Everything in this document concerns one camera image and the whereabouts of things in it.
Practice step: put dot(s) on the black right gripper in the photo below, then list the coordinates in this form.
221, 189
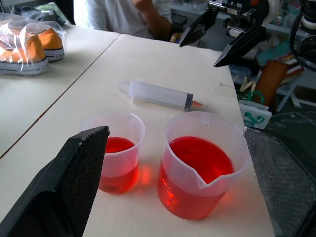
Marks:
243, 14

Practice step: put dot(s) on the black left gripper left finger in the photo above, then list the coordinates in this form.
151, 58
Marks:
61, 187

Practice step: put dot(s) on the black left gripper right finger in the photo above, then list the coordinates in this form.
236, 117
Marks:
284, 182

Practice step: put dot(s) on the small beaker red liquid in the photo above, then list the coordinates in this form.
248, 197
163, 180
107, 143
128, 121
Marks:
121, 158

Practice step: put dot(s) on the clear plastic syringe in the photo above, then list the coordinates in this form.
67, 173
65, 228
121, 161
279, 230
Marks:
160, 95

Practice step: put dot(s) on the large beaker red liquid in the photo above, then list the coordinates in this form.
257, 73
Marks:
197, 172

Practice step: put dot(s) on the black box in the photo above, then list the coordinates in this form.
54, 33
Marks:
178, 22

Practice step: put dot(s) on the brown leather case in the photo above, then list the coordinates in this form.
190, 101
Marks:
270, 79

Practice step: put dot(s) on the white bag green print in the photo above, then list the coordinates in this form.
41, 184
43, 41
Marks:
254, 116

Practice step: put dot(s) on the person in white shirt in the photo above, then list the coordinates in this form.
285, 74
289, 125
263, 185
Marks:
116, 14

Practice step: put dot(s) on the orange canvas shoe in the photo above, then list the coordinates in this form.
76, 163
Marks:
29, 55
53, 42

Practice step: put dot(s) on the orange sneakers in plastic bag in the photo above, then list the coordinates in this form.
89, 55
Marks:
22, 27

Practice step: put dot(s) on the dark grey cloth bag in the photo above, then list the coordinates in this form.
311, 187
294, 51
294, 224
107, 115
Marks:
39, 14

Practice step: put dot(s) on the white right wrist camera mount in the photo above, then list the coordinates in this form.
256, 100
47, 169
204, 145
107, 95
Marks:
271, 11

